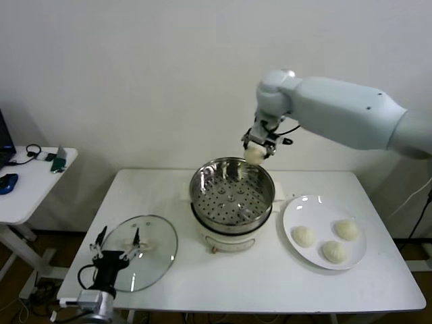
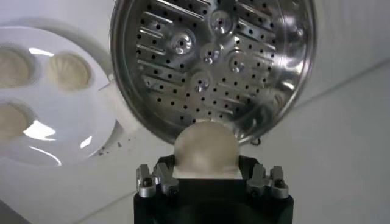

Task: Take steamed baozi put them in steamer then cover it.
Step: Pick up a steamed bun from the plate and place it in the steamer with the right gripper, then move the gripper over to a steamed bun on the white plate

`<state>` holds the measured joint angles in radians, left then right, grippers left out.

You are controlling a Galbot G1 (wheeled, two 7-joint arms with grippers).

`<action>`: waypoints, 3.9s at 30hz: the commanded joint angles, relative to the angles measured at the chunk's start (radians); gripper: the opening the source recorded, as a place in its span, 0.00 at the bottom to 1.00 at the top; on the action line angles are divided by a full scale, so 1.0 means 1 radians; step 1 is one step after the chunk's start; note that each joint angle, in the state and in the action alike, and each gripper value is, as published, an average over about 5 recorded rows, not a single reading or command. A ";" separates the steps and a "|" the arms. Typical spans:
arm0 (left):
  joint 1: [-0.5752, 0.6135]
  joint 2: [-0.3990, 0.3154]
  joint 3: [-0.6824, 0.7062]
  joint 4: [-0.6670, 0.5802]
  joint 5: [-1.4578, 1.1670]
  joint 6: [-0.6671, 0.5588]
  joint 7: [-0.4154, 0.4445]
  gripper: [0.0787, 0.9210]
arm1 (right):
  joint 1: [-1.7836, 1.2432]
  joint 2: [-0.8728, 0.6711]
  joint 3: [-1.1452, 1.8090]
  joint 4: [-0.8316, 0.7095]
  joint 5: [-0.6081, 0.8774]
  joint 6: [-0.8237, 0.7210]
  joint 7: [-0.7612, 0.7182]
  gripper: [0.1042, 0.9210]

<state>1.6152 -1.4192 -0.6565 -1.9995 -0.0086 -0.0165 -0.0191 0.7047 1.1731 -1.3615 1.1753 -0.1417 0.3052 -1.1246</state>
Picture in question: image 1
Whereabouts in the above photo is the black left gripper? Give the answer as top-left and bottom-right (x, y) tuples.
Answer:
(89, 225), (141, 295)

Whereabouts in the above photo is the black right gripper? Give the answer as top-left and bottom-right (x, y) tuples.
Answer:
(241, 133), (283, 161)

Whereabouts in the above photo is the white steamed baozi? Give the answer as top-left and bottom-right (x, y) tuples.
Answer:
(320, 240), (348, 264)
(243, 141), (267, 166)
(290, 225), (317, 249)
(333, 218), (360, 242)

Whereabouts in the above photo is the round glass pot lid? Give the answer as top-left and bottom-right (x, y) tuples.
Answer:
(99, 215), (179, 293)

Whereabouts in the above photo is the perforated stainless steel steamer basket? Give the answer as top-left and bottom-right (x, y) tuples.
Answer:
(188, 157), (276, 236)

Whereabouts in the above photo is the large white round plate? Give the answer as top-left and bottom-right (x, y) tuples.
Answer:
(282, 194), (368, 271)

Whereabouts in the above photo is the white floor power strip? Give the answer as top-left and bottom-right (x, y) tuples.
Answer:
(29, 278), (63, 301)

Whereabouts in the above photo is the white electric cooking pot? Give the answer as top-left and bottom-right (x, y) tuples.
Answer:
(180, 181), (285, 255)

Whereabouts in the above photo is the white side table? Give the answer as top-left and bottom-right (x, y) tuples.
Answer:
(0, 146), (79, 301)

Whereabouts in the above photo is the blue computer mouse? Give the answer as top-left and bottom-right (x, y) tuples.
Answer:
(0, 173), (19, 196)

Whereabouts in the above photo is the dark laptop computer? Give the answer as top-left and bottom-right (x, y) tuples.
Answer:
(0, 108), (17, 169)

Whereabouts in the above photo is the right wrist camera unit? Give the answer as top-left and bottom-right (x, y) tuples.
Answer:
(248, 116), (276, 142)

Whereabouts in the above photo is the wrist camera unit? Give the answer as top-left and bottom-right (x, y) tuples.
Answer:
(248, 116), (276, 142)
(50, 296), (82, 321)

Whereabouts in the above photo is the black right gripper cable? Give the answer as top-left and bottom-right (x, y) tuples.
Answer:
(266, 116), (301, 146)

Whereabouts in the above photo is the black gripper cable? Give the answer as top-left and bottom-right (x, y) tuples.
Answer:
(78, 263), (99, 290)
(266, 116), (301, 146)

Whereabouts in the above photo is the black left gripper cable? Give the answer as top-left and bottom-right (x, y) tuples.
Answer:
(78, 263), (99, 290)

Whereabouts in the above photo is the left wrist camera unit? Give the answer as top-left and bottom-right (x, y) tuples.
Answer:
(50, 296), (82, 321)

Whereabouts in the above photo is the black looped thin cable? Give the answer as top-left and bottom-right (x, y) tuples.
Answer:
(6, 144), (43, 168)

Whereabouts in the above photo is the white wall cable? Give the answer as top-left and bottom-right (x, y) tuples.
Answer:
(387, 175), (432, 219)

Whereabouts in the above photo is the black wall cable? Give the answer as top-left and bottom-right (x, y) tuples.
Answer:
(406, 187), (432, 240)

